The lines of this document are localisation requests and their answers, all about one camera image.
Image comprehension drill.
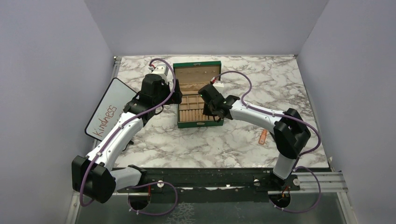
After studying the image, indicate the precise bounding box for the orange highlighter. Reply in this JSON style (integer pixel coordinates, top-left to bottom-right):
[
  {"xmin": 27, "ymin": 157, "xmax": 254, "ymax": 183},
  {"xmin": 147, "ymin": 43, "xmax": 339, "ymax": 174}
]
[{"xmin": 258, "ymin": 129, "xmax": 268, "ymax": 145}]

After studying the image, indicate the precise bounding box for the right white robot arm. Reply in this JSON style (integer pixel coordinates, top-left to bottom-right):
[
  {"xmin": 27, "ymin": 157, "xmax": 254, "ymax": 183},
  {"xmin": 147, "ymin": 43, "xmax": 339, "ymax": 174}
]
[{"xmin": 198, "ymin": 84, "xmax": 311, "ymax": 190}]

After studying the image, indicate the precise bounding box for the aluminium frame rail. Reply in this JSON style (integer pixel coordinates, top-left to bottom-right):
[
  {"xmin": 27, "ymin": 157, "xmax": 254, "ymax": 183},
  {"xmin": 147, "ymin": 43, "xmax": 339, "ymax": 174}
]
[{"xmin": 66, "ymin": 172, "xmax": 356, "ymax": 224}]

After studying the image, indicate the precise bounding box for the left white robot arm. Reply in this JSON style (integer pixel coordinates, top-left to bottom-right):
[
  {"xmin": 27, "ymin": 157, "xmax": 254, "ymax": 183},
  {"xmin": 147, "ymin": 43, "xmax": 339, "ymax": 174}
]
[{"xmin": 71, "ymin": 72, "xmax": 182, "ymax": 207}]

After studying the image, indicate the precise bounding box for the green jewelry box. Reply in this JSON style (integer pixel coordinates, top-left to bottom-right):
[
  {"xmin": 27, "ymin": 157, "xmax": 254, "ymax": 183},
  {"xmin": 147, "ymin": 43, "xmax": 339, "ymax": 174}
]
[{"xmin": 173, "ymin": 61, "xmax": 224, "ymax": 128}]

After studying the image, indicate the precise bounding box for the white dry-erase board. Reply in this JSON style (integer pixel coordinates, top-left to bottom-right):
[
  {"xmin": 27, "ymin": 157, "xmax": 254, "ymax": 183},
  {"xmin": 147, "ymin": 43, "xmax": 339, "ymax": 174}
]
[{"xmin": 85, "ymin": 78, "xmax": 137, "ymax": 141}]

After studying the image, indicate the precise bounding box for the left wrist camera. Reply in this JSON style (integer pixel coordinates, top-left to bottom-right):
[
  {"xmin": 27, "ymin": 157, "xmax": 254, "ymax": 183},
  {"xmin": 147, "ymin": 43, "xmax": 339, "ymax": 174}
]
[{"xmin": 149, "ymin": 64, "xmax": 169, "ymax": 84}]

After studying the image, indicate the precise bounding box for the black mounting rail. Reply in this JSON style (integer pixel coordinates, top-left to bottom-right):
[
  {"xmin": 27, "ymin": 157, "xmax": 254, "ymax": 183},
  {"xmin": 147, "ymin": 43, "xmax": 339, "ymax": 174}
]
[{"xmin": 118, "ymin": 168, "xmax": 300, "ymax": 203}]

